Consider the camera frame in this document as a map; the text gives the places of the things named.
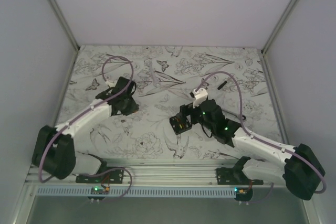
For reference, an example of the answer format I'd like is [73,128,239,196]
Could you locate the black fuse box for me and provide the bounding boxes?
[169,113,192,135]

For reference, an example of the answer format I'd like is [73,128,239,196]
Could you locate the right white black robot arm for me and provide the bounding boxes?
[170,100,327,200]

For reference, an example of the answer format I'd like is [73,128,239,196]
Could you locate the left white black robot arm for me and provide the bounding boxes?
[31,77,139,183]

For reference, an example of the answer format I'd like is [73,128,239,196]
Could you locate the ratchet wrench tool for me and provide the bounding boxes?
[222,109,246,121]

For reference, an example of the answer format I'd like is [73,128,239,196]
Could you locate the small black screwdriver bit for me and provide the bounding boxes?
[217,81,227,90]

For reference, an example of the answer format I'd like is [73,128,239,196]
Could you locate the silver open-end wrench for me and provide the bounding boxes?
[144,58,160,87]

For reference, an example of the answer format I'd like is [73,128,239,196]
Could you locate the right green controller board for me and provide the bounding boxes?
[234,187,253,204]

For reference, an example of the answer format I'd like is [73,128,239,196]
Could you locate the green controller board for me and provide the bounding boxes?
[234,187,253,204]
[88,185,110,203]

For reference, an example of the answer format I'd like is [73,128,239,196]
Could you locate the left green controller board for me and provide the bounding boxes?
[88,185,110,203]

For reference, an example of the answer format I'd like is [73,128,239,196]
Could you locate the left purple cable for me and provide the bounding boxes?
[38,55,136,184]

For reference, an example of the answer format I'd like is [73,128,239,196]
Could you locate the purple cable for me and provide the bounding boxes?
[38,55,136,184]
[196,71,328,195]

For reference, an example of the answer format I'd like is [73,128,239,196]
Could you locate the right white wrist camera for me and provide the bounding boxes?
[190,88,208,108]

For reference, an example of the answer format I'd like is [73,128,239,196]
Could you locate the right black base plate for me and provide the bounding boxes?
[216,167,251,186]

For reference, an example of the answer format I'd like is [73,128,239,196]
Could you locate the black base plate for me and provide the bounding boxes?
[75,167,124,184]
[216,167,251,186]

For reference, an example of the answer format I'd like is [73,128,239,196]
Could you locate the aluminium mounting rail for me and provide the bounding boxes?
[25,157,313,187]

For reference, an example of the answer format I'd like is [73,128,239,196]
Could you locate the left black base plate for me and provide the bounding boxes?
[75,167,124,184]

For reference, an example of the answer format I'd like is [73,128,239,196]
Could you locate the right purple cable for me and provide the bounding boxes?
[196,71,328,195]

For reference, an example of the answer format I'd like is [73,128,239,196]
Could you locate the slotted grey cable duct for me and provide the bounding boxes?
[36,186,235,198]

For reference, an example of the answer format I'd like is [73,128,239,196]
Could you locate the left aluminium frame post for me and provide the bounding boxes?
[47,0,80,52]

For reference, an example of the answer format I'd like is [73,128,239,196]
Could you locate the aluminium frame post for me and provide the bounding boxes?
[47,0,80,52]
[261,0,300,55]

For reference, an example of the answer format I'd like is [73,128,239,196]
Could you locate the right aluminium frame post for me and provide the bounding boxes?
[261,0,300,55]

